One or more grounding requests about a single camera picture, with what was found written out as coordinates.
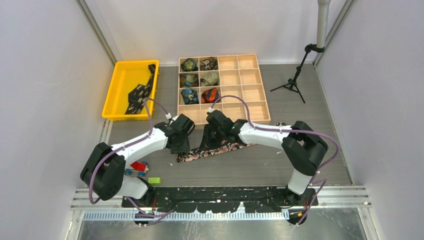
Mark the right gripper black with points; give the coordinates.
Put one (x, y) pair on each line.
(206, 141)

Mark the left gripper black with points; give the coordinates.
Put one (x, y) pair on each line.
(184, 148)

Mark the pink floral black tie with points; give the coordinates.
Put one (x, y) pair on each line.
(212, 150)

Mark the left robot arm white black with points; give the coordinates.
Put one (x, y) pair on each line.
(104, 171)

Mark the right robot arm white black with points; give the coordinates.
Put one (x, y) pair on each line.
(303, 147)

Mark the orange navy striped rolled tie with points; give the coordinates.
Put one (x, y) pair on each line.
(209, 96)

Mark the blue paisley rolled tie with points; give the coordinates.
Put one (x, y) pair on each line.
(189, 96)

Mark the wooden compartment tray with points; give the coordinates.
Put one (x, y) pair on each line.
(241, 89)

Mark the olive paisley rolled tie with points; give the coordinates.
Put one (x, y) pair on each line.
(210, 78)

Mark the teal brown rolled tie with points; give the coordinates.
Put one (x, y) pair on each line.
(188, 80)

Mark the red toy truck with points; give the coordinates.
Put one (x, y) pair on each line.
(137, 167)

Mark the black patterned tie in bin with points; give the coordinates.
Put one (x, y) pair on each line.
(136, 96)

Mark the green block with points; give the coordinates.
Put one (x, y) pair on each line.
(154, 180)

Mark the dark brown floral rolled tie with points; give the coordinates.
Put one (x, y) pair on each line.
(208, 64)

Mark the dark green rolled tie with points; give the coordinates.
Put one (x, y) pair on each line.
(189, 65)

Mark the yellow plastic bin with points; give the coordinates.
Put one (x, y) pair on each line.
(127, 75)

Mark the black mini tripod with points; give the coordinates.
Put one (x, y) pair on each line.
(292, 84)

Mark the grey vertical pole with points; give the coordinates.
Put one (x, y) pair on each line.
(322, 22)

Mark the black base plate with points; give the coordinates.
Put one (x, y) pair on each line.
(253, 199)

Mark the aluminium rail frame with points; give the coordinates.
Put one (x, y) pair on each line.
(120, 209)

